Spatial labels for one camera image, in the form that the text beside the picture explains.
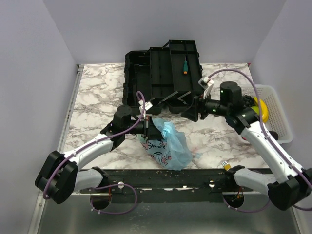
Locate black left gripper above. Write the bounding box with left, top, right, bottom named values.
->
left=123, top=116, right=166, bottom=140

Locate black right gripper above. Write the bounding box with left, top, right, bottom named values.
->
left=180, top=90, right=229, bottom=122

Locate light blue printed plastic bag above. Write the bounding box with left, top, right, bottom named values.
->
left=139, top=118, right=193, bottom=171

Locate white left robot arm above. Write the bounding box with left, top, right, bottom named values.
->
left=35, top=105, right=163, bottom=204

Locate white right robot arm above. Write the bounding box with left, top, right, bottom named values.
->
left=181, top=81, right=312, bottom=211

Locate green orange screwdriver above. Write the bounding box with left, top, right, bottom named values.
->
left=183, top=56, right=189, bottom=75

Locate black open toolbox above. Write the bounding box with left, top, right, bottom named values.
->
left=122, top=40, right=204, bottom=115

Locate dark purple grape bunch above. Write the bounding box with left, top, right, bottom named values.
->
left=242, top=95, right=255, bottom=108

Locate green pear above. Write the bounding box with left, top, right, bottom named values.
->
left=251, top=106, right=260, bottom=115

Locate yellow connector plug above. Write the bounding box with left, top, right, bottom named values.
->
left=221, top=161, right=231, bottom=171

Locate yellow banana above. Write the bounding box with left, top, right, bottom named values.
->
left=253, top=96, right=269, bottom=122

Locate white plastic fruit basket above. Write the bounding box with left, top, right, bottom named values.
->
left=255, top=84, right=293, bottom=144

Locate dark plum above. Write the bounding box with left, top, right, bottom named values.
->
left=269, top=131, right=279, bottom=140

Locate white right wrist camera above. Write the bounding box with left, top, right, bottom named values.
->
left=198, top=77, right=215, bottom=99

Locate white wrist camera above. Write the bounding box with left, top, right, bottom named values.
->
left=198, top=77, right=215, bottom=99
left=139, top=100, right=153, bottom=114

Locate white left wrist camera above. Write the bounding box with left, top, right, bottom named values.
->
left=139, top=100, right=153, bottom=114

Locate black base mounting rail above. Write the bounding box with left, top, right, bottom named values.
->
left=80, top=169, right=245, bottom=207

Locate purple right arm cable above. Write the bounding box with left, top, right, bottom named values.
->
left=209, top=69, right=312, bottom=211

